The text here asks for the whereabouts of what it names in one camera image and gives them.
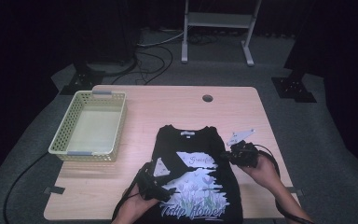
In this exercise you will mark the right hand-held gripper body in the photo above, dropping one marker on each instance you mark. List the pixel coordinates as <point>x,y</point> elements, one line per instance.
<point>244,152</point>

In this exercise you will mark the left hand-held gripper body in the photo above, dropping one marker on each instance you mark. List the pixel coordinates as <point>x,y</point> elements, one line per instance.
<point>150,183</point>

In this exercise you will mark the black printed t-shirt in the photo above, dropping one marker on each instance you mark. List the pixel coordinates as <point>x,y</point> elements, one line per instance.
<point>199,174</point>

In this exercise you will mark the person's right hand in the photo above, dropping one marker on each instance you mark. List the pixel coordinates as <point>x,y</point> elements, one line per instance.
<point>259,172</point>

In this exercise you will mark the person's left hand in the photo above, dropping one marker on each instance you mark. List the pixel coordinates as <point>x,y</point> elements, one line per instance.
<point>138,207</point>

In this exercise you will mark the dark tape strip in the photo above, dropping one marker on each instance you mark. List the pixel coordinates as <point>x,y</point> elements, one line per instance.
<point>54,190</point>
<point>296,192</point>

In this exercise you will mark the pale yellow plastic basket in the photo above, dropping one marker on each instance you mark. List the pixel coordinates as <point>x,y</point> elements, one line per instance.
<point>93,130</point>

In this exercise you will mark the black stand base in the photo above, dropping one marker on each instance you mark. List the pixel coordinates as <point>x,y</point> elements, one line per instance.
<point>82,81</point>
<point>293,90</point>

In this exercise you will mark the white metal stand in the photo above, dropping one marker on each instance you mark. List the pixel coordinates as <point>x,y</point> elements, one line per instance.
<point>219,20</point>

